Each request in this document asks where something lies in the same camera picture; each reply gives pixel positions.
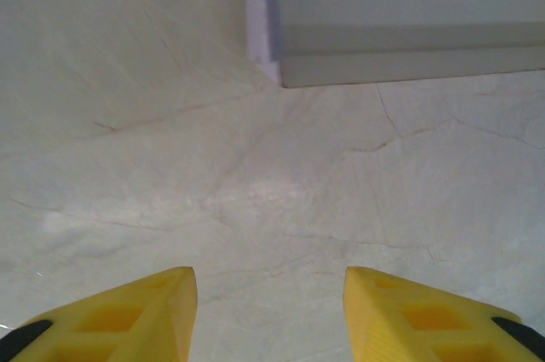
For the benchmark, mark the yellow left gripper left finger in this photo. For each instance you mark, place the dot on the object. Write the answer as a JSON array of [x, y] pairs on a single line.
[[110, 323]]

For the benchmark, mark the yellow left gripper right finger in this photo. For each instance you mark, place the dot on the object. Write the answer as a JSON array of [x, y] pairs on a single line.
[[426, 323]]

